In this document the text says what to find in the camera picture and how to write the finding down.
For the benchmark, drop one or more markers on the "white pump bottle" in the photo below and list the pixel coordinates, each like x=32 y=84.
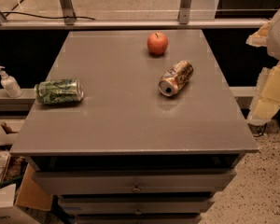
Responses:
x=10 y=84

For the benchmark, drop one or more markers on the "grey drawer cabinet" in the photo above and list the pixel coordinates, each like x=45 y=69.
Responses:
x=127 y=154

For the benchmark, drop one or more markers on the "brown cardboard box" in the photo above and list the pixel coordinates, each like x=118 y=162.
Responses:
x=30 y=195

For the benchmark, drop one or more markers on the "orange soda can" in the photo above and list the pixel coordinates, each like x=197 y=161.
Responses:
x=175 y=78

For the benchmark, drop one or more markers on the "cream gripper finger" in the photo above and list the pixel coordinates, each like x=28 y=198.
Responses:
x=259 y=38
x=266 y=101

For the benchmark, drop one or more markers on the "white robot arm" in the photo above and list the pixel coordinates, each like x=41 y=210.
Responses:
x=273 y=38

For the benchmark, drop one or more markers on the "green soda can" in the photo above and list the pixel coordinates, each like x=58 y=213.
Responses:
x=59 y=91

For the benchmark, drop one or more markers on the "metal railing frame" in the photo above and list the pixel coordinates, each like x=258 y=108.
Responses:
x=134 y=14

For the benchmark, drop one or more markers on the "red apple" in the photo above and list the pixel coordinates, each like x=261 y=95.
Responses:
x=157 y=43

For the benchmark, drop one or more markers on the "white box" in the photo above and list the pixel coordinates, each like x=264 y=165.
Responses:
x=9 y=212

